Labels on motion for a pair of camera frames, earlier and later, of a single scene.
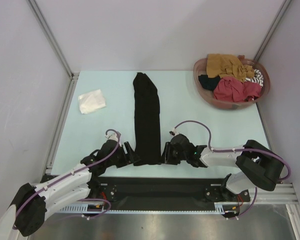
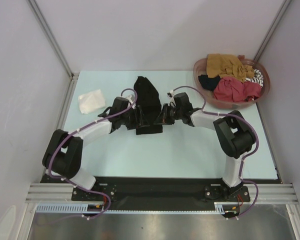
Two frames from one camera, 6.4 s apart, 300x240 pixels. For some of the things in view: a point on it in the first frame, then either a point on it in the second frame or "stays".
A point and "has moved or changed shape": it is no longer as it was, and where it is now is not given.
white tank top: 91,101 stays
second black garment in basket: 209,83 stays
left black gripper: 126,153 to 138,116
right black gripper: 170,152 to 165,113
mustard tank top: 228,66 stays
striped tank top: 258,78 stays
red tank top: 233,90 stays
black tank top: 147,121 has moved or changed shape
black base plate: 165,193 stays
